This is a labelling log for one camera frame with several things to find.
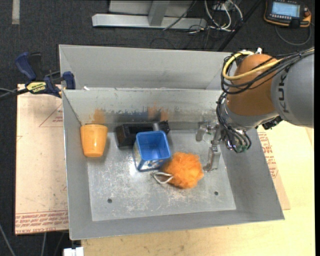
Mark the grey metal bin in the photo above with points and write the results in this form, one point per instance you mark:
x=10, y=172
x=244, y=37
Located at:
x=150, y=200

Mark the blue square plastic cup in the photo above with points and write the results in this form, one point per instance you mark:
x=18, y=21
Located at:
x=152, y=146

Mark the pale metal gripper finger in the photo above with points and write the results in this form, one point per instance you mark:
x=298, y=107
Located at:
x=200, y=132
x=214, y=157

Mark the orange mesh bath sponge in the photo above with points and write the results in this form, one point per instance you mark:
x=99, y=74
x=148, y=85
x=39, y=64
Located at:
x=185, y=170

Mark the black rectangular box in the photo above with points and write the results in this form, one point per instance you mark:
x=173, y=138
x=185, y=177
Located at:
x=125, y=137

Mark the orange plastic cup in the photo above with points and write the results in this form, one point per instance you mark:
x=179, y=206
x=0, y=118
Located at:
x=93, y=141

